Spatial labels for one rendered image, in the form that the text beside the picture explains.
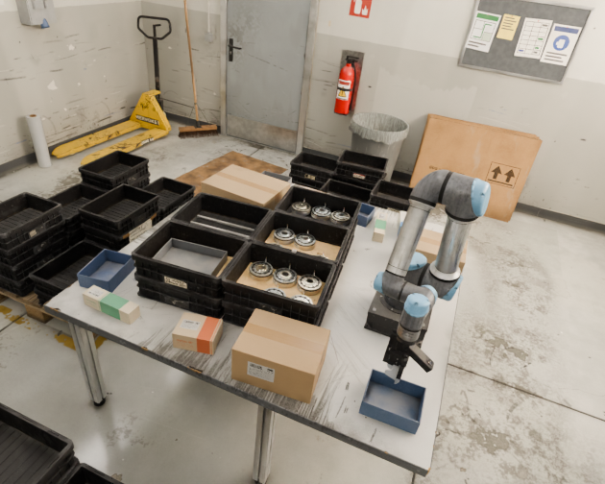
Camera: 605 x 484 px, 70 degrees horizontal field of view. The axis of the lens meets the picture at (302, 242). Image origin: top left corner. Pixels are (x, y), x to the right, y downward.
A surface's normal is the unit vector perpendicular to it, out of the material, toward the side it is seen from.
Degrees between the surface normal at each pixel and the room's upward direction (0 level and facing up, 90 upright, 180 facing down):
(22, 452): 0
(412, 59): 90
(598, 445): 0
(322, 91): 90
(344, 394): 0
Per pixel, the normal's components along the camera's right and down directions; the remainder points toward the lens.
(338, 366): 0.11, -0.82
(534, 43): -0.37, 0.48
